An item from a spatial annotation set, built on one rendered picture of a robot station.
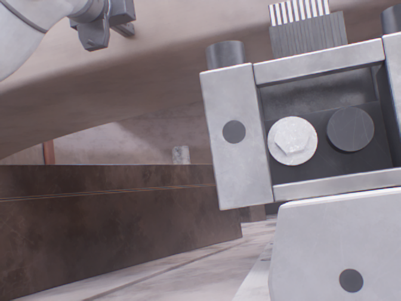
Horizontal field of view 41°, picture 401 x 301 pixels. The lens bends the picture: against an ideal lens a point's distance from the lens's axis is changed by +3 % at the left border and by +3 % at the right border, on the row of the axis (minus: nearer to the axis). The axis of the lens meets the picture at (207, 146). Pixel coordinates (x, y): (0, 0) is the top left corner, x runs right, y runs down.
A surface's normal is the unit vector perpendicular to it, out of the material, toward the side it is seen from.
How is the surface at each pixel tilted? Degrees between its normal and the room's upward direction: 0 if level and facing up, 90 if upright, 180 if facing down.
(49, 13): 149
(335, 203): 90
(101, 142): 90
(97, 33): 90
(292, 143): 90
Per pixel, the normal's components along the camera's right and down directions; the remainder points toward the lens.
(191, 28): -0.26, -0.08
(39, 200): 0.84, -0.18
